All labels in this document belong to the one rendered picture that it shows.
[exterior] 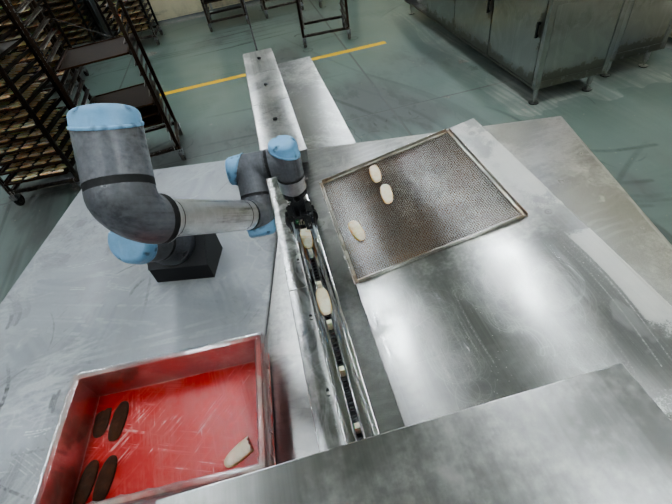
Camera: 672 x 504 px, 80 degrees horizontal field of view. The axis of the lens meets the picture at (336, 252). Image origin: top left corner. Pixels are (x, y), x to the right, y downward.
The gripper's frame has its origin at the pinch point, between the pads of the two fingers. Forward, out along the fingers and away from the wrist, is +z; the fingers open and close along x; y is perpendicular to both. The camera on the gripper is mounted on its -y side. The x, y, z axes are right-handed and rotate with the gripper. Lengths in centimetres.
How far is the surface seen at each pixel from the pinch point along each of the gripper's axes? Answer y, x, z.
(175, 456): 55, -41, 6
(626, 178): -75, 206, 88
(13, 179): -224, -212, 66
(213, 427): 50, -33, 6
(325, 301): 25.7, 0.6, 2.2
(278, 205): -22.0, -6.8, 2.2
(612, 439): 87, 24, -42
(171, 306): 8.7, -45.5, 6.5
